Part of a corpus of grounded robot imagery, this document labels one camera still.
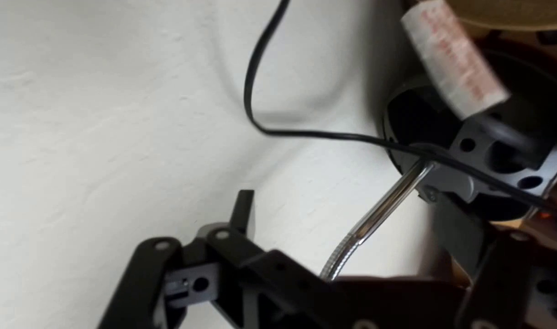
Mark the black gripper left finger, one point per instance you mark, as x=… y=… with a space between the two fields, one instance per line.
x=228 y=280

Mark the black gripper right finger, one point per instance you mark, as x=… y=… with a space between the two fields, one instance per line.
x=520 y=285

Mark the black gooseneck desk lamp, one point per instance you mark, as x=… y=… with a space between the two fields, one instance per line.
x=405 y=115

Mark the white tag red print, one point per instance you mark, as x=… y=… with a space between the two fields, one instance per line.
x=453 y=61

